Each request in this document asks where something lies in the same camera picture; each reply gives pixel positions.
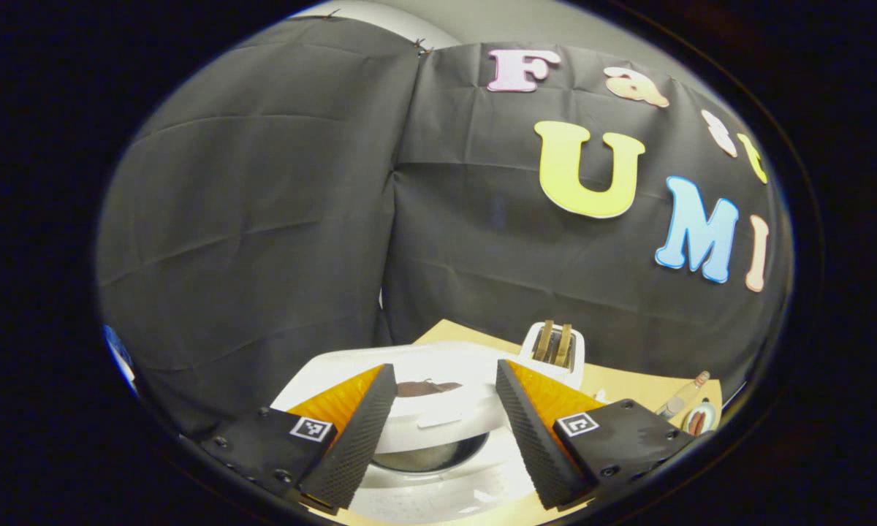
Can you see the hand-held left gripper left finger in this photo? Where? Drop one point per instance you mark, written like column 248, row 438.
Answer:
column 354, row 446

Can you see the small clear plastic bottle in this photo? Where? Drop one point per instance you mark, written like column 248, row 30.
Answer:
column 680, row 398

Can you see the white chopstick holder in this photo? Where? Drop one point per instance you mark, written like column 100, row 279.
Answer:
column 532, row 365

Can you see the red sausage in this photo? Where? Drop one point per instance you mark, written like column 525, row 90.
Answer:
column 699, row 424

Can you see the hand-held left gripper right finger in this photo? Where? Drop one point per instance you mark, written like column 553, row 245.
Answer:
column 537, row 446

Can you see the pale green plate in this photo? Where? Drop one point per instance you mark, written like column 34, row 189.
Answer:
column 710, row 418

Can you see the white rice cooker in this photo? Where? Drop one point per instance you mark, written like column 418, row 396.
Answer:
column 438, row 424

